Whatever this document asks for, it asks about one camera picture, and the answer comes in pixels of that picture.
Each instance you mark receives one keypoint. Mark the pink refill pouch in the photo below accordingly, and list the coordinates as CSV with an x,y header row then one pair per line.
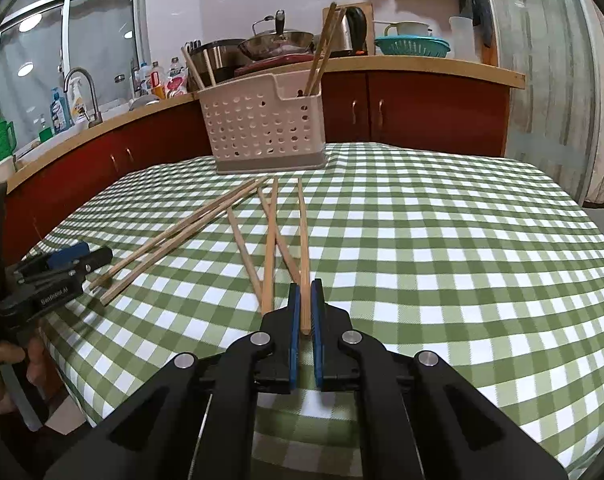
x,y
176,86

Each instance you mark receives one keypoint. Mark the steel electric kettle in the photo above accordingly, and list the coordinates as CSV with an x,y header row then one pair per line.
x,y
354,30

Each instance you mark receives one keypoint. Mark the long wooden chopstick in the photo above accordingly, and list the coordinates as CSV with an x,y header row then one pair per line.
x,y
303,260
290,260
192,69
330,50
181,245
209,70
319,50
272,240
247,260
181,230

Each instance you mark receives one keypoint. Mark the black rice cooker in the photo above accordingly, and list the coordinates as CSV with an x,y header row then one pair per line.
x,y
221,60

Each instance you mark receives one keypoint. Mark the aluminium sliding window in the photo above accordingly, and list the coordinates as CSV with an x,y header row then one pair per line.
x,y
96,35

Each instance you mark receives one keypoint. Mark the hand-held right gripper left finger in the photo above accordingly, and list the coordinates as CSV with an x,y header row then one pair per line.
x,y
295,340

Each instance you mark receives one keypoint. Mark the white spray bottle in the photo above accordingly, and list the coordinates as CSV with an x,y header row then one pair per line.
x,y
78,105

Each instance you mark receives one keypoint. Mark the translucent white jug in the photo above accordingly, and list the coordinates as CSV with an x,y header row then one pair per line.
x,y
463,40

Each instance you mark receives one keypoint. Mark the dark hanging cloth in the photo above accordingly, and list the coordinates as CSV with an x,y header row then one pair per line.
x,y
474,0

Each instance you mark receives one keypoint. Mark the white and green cup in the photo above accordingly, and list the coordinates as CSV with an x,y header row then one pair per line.
x,y
412,29

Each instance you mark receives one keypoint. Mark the blue dish soap bottle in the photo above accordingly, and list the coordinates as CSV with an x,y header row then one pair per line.
x,y
59,112

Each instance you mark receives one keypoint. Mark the frosted glass sliding door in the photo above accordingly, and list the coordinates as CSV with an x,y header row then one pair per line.
x,y
542,85

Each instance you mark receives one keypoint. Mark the steel wok lid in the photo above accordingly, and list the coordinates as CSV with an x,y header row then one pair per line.
x,y
280,22

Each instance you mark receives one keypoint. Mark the teal plastic colander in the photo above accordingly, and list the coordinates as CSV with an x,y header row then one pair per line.
x,y
412,46

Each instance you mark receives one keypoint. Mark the steel wok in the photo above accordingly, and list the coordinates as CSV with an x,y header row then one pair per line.
x,y
277,47

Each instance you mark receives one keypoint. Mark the green thermos jug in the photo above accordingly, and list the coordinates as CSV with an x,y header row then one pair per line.
x,y
0,140

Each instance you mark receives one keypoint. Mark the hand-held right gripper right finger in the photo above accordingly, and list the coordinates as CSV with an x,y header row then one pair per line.
x,y
318,340

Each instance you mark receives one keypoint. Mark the red induction cooker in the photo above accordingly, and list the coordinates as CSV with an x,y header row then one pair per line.
x,y
277,62

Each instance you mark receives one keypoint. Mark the clear plastic bottle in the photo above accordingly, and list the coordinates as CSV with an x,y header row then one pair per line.
x,y
176,67

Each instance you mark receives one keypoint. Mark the small green pump bottle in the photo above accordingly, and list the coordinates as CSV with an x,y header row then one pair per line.
x,y
45,135

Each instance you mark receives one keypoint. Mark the wooden cutting board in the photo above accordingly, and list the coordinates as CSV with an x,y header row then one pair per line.
x,y
370,25

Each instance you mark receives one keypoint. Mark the pink perforated utensil holder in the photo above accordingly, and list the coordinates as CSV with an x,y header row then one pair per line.
x,y
242,97

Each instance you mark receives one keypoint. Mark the white plate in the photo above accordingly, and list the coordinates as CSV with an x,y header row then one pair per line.
x,y
144,101

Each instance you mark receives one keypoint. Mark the steel gooseneck faucet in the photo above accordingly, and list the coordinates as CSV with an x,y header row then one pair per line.
x,y
94,105

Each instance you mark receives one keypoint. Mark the yellow oil bottle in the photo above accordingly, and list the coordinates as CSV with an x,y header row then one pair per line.
x,y
157,82

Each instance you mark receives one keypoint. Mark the white bottle with blue cap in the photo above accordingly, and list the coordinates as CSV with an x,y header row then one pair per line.
x,y
145,80

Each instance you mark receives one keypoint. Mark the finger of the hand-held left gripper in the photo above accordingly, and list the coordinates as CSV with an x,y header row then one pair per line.
x,y
66,255
94,259

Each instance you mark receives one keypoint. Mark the green checkered tablecloth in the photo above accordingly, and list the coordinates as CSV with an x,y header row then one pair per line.
x,y
432,260

